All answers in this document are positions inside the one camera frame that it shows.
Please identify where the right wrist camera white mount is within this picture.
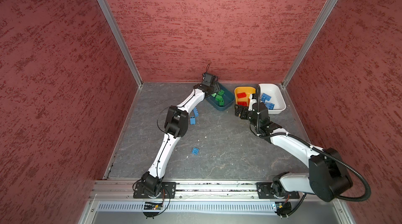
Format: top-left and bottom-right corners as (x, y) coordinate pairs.
(248, 93), (257, 111)

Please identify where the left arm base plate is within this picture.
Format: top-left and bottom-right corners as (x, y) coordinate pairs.
(133, 182), (177, 199)

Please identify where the blue long brick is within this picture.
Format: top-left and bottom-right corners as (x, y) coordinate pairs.
(192, 148), (199, 155)
(264, 102), (275, 110)
(261, 93), (272, 103)

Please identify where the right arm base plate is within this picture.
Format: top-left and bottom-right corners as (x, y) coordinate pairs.
(256, 182), (300, 200)

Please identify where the teal plastic bin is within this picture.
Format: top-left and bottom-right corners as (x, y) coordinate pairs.
(205, 83), (235, 111)

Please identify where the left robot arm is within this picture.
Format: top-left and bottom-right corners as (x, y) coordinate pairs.
(141, 72), (220, 197)

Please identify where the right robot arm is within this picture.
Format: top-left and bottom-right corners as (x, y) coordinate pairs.
(234, 102), (372, 202)

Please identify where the white plastic bin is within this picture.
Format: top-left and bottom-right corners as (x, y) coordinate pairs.
(258, 84), (286, 115)

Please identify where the red long brick bottom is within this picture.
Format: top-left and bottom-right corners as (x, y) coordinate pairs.
(236, 92), (247, 99)

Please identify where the yellow plastic bin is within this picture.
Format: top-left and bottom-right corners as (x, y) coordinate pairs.
(234, 86), (256, 108)

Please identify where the perforated metal rail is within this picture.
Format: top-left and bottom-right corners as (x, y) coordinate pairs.
(96, 201), (277, 215)

